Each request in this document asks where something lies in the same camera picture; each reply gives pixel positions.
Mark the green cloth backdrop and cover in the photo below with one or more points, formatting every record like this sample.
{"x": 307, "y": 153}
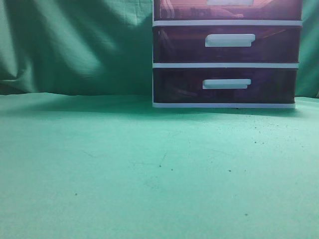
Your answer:
{"x": 84, "y": 155}

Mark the purple translucent drawer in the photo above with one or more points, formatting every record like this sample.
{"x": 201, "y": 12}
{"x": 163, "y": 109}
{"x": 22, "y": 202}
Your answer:
{"x": 262, "y": 85}
{"x": 226, "y": 44}
{"x": 228, "y": 9}

